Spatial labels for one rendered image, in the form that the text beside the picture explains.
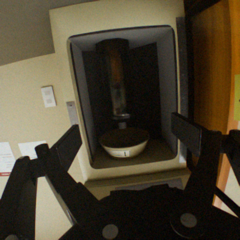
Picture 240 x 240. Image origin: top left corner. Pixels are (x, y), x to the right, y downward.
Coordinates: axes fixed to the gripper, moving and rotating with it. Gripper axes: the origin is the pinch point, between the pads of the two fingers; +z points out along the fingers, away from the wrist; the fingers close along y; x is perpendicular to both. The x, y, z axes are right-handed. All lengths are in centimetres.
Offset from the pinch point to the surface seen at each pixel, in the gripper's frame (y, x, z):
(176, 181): 13.1, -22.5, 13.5
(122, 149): -1.2, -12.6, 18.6
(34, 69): -45, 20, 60
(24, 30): -25.5, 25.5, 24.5
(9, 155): -81, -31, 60
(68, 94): -12.8, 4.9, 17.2
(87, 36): -6.0, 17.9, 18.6
